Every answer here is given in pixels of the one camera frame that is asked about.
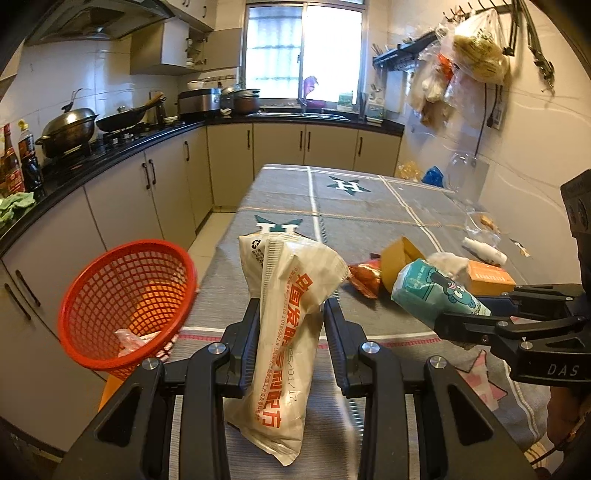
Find kitchen window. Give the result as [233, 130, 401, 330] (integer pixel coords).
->
[245, 2, 365, 104]

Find green bear tissue packet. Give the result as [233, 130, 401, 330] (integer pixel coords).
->
[391, 258, 492, 330]

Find lidded steel wok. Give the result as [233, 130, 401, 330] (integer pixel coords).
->
[36, 107, 100, 158]

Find green cloth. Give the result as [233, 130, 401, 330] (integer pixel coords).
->
[0, 191, 37, 227]

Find red plastic basket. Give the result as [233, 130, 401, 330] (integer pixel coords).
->
[58, 239, 199, 381]

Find white packet orange print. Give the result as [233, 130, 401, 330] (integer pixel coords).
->
[224, 232, 350, 467]

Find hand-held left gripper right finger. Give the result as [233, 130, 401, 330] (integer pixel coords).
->
[323, 298, 539, 480]

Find black wok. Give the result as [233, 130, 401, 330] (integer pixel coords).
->
[95, 92, 167, 134]

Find clear plastic pitcher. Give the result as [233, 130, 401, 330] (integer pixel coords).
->
[449, 151, 489, 204]

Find steel range hood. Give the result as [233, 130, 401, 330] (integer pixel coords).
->
[25, 0, 176, 47]

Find black gas stove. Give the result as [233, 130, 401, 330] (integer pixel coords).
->
[92, 122, 185, 148]

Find black kitchen countertop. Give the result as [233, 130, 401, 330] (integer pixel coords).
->
[0, 108, 406, 259]

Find beige kitchen cabinets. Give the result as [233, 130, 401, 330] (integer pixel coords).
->
[0, 120, 404, 455]

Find steel rice cooker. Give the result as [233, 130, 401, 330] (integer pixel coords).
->
[178, 88, 222, 117]

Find dark cooking pot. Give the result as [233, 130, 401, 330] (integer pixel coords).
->
[231, 89, 262, 115]

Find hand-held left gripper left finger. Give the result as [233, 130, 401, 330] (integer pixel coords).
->
[53, 298, 262, 480]

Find person's right forearm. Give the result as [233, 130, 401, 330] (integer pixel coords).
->
[547, 385, 591, 467]

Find black wall rack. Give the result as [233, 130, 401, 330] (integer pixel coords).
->
[372, 30, 439, 72]

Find white spray bottle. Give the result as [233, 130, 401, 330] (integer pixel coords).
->
[463, 237, 508, 266]

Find dark soy sauce bottle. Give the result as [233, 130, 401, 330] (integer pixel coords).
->
[17, 119, 44, 195]

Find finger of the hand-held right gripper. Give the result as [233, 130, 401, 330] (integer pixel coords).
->
[478, 284, 583, 319]
[434, 311, 579, 360]

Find orange cardboard box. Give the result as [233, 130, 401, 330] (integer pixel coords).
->
[381, 236, 428, 289]
[464, 260, 517, 296]

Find red label sauce bottle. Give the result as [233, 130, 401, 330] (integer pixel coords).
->
[0, 124, 24, 197]

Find crumpled clear plastic wrapper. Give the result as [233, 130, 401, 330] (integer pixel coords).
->
[113, 329, 160, 358]

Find beige wall cabinet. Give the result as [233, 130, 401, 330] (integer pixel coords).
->
[129, 0, 218, 77]

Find black wall hook rail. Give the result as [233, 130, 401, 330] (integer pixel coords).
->
[443, 0, 513, 24]

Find orange snack bag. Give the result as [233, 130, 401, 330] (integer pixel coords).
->
[347, 259, 384, 298]

